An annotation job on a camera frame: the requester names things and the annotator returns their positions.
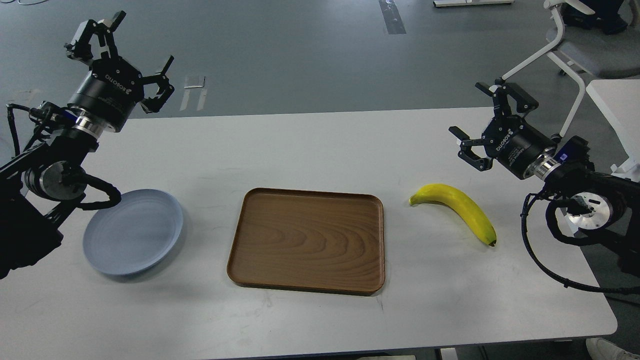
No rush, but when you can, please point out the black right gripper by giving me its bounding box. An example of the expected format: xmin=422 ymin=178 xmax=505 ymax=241
xmin=448 ymin=79 xmax=557 ymax=180

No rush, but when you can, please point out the yellow banana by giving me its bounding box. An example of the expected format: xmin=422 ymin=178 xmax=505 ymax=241
xmin=408 ymin=183 xmax=498 ymax=248

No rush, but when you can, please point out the brown wooden tray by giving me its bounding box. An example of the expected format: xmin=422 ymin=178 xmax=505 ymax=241
xmin=226 ymin=187 xmax=386 ymax=296

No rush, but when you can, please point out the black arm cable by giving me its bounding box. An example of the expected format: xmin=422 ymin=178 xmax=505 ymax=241
xmin=5 ymin=103 xmax=38 ymax=157
xmin=520 ymin=192 xmax=640 ymax=295

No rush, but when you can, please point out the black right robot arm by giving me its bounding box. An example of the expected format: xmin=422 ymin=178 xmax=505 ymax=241
xmin=449 ymin=79 xmax=639 ymax=276

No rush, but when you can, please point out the white grey office chair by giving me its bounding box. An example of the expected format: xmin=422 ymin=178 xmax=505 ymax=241
xmin=489 ymin=0 xmax=640 ymax=138

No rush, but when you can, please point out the light blue plate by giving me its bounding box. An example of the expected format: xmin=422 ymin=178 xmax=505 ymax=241
xmin=82 ymin=189 xmax=185 ymax=276

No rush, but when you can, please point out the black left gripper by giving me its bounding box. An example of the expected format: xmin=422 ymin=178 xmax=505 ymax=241
xmin=64 ymin=13 xmax=176 ymax=133

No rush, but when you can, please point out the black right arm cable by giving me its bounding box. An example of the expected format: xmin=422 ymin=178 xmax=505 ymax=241
xmin=520 ymin=192 xmax=640 ymax=295

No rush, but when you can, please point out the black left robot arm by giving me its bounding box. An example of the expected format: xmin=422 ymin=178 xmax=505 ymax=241
xmin=0 ymin=10 xmax=175 ymax=278

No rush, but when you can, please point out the white shoe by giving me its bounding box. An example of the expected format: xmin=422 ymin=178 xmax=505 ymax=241
xmin=585 ymin=337 xmax=640 ymax=360

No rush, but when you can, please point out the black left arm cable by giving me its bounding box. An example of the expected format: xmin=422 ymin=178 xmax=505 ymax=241
xmin=5 ymin=103 xmax=38 ymax=157

